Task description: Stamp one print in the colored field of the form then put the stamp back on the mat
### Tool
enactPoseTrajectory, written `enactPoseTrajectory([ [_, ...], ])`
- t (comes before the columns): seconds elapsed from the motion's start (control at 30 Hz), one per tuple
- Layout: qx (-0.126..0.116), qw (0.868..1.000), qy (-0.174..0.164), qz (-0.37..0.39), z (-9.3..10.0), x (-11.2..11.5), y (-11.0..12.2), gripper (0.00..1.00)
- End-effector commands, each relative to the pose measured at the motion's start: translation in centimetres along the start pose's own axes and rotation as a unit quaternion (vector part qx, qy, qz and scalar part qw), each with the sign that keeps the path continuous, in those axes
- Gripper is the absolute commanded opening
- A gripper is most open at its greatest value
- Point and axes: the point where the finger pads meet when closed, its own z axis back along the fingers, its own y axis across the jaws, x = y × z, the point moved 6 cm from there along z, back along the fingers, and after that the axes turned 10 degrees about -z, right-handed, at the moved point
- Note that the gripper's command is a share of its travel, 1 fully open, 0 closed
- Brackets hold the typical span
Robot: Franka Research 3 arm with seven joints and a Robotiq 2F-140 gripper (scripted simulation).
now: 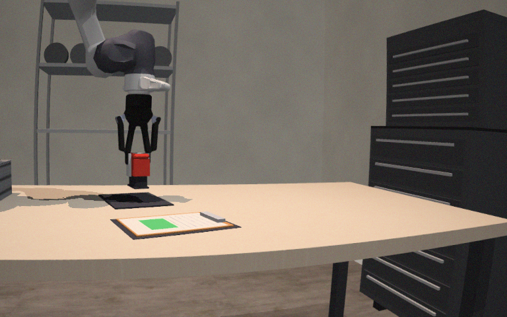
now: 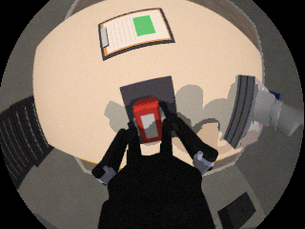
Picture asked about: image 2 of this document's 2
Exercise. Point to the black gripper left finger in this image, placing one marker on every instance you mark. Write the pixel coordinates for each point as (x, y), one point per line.
(111, 161)

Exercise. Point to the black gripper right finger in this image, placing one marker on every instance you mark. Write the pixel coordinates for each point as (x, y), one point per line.
(203, 155)

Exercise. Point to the red and black self-inking stamp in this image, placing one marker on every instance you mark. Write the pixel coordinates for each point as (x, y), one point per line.
(147, 115)

